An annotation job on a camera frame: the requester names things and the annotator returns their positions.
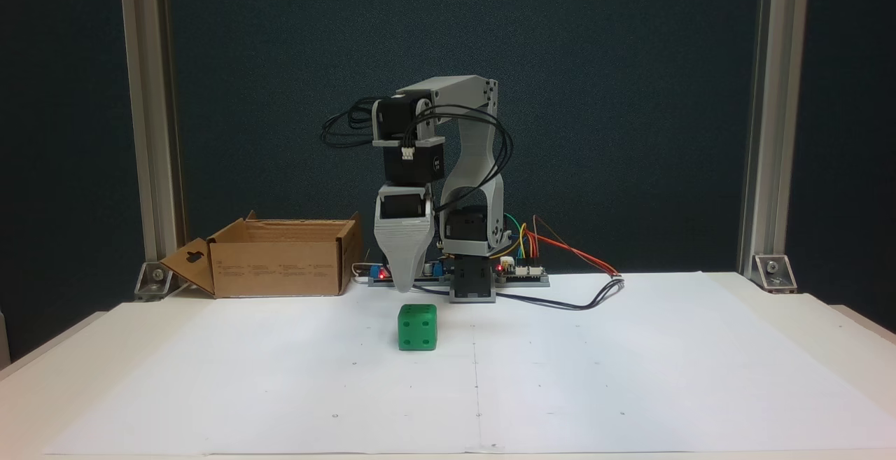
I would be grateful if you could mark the green die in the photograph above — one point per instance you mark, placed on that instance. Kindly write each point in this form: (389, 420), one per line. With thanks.
(417, 327)

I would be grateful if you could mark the aluminium frame post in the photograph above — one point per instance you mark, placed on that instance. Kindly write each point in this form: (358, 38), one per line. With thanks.
(773, 96)
(150, 96)

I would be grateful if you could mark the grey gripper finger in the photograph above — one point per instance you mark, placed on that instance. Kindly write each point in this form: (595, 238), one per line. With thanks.
(395, 246)
(418, 250)

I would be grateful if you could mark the motor driver circuit board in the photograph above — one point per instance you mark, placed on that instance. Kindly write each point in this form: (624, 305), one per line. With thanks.
(525, 272)

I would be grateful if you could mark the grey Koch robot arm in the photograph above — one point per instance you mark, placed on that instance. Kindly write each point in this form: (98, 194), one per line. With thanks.
(476, 159)

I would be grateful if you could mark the brown cardboard box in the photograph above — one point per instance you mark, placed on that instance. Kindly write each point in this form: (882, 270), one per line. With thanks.
(280, 267)

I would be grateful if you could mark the metal corner bracket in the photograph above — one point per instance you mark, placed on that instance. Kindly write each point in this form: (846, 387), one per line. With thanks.
(773, 272)
(155, 279)

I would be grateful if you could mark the blue power converter board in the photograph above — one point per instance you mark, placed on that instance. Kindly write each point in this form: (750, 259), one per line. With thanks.
(381, 274)

